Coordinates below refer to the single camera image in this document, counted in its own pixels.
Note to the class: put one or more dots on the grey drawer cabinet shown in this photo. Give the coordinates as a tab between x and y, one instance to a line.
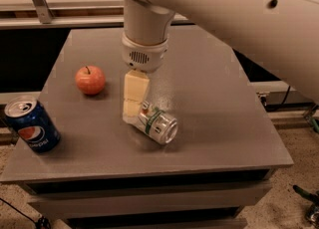
106	174

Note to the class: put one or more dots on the red apple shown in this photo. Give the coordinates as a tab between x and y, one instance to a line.
90	80

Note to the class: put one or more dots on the metal rail shelf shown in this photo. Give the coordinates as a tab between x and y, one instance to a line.
23	14

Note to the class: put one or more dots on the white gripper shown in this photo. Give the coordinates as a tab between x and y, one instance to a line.
144	55

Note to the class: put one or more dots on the white green 7up can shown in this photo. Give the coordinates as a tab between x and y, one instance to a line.
156	123

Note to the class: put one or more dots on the blue pepsi can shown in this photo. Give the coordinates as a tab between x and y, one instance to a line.
27	116

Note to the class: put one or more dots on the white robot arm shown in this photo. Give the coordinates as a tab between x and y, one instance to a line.
280	35

